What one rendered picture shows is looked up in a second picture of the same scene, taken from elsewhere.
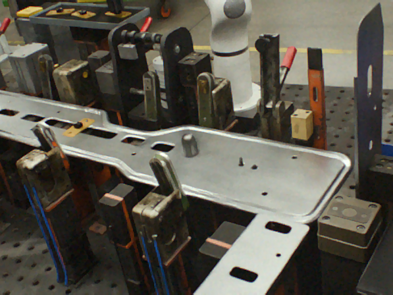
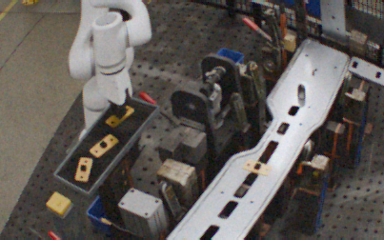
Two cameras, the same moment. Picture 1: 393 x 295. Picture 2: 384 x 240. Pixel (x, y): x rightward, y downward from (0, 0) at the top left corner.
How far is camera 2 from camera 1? 2.37 m
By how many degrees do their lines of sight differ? 73
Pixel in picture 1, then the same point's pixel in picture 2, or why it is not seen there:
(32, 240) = not seen: outside the picture
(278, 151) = (301, 60)
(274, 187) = (331, 64)
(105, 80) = (201, 146)
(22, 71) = (160, 216)
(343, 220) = (362, 38)
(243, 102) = not seen: hidden behind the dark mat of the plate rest
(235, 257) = (371, 76)
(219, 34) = not seen: hidden behind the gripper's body
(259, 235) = (359, 70)
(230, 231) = (354, 83)
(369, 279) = (378, 42)
